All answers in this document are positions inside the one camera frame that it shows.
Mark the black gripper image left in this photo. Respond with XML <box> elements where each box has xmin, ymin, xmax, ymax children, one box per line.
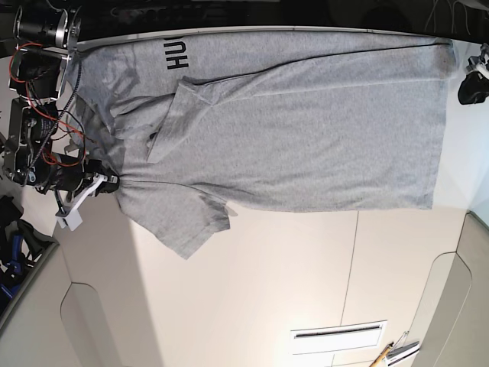
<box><xmin>37</xmin><ymin>152</ymin><xmax>120</xmax><ymax>202</ymax></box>

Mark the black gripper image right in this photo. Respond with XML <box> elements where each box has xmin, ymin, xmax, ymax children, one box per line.
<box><xmin>458</xmin><ymin>54</ymin><xmax>489</xmax><ymax>105</ymax></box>

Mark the grey T-shirt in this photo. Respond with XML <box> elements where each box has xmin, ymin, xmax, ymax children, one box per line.
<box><xmin>66</xmin><ymin>31</ymin><xmax>458</xmax><ymax>258</ymax></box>

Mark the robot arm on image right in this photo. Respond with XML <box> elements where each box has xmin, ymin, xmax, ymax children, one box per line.
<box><xmin>458</xmin><ymin>44</ymin><xmax>489</xmax><ymax>105</ymax></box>

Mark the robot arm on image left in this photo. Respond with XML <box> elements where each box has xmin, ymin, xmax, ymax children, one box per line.
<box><xmin>1</xmin><ymin>1</ymin><xmax>119</xmax><ymax>200</ymax></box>

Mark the blue black clamp tool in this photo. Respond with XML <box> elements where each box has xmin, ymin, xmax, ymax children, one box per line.
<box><xmin>1</xmin><ymin>196</ymin><xmax>55</xmax><ymax>310</ymax></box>

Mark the yellow pencil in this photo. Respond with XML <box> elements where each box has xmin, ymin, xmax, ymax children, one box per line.
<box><xmin>369</xmin><ymin>343</ymin><xmax>394</xmax><ymax>367</ymax></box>

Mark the white camera box image left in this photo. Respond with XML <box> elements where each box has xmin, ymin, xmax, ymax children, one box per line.
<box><xmin>56</xmin><ymin>209</ymin><xmax>83</xmax><ymax>231</ymax></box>

